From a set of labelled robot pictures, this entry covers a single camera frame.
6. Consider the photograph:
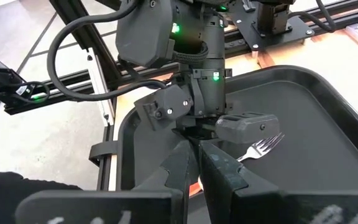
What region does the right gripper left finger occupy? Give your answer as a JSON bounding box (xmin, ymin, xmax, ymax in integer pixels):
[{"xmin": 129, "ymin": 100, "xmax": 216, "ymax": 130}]
[{"xmin": 16, "ymin": 139, "xmax": 193, "ymax": 224}]

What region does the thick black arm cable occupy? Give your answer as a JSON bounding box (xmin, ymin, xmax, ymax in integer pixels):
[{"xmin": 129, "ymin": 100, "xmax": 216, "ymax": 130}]
[
  {"xmin": 287, "ymin": 0, "xmax": 337, "ymax": 34},
  {"xmin": 47, "ymin": 0, "xmax": 167, "ymax": 103}
]

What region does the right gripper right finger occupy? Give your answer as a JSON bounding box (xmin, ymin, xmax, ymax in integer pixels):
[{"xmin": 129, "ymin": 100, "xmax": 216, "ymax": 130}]
[{"xmin": 199, "ymin": 141, "xmax": 358, "ymax": 224}]

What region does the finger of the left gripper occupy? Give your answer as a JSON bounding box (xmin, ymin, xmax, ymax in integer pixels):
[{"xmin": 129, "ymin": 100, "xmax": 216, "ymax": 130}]
[{"xmin": 215, "ymin": 111, "xmax": 281, "ymax": 144}]

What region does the black plastic tray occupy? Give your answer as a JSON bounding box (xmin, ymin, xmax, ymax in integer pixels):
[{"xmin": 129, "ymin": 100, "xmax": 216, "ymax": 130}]
[{"xmin": 116, "ymin": 65, "xmax": 358, "ymax": 192}]

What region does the fork with orange handle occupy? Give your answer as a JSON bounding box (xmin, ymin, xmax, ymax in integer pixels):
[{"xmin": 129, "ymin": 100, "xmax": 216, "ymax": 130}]
[{"xmin": 190, "ymin": 133, "xmax": 285, "ymax": 197}]

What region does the white metal bracket strip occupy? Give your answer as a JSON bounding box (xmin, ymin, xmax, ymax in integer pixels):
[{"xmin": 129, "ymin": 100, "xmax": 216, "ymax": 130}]
[{"xmin": 86, "ymin": 48, "xmax": 115, "ymax": 127}]

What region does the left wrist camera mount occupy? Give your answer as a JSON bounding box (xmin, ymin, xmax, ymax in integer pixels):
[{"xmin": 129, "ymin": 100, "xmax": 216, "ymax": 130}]
[{"xmin": 134, "ymin": 84, "xmax": 195, "ymax": 131}]

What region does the black bulky object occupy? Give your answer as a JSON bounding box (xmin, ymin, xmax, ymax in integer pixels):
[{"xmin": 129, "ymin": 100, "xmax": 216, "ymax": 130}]
[{"xmin": 0, "ymin": 172, "xmax": 83, "ymax": 224}]

